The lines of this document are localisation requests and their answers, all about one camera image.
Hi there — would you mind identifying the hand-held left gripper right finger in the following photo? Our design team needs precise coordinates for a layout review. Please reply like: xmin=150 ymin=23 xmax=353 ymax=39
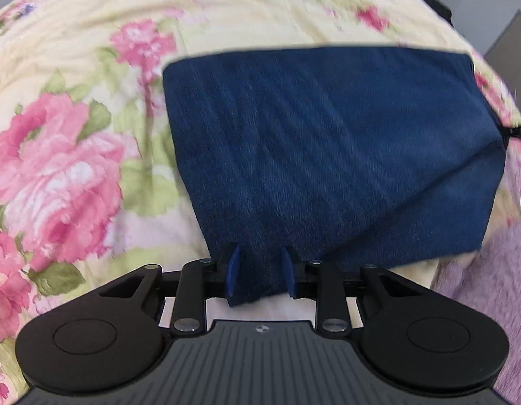
xmin=281 ymin=245 xmax=418 ymax=334

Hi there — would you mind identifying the pile of dark clothes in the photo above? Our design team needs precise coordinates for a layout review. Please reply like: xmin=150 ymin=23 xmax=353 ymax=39
xmin=416 ymin=0 xmax=455 ymax=26

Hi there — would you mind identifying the floral quilt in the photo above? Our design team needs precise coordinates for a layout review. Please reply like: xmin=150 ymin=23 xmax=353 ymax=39
xmin=0 ymin=0 xmax=521 ymax=397

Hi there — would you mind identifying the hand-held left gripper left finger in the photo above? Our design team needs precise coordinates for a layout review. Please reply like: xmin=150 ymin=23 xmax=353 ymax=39
xmin=98 ymin=244 xmax=243 ymax=335

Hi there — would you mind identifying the dark blue towel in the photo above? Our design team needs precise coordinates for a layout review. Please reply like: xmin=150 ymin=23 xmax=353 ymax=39
xmin=161 ymin=44 xmax=508 ymax=308

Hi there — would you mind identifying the purple fuzzy blanket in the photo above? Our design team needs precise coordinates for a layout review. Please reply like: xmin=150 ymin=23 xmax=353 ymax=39
xmin=433 ymin=143 xmax=521 ymax=405

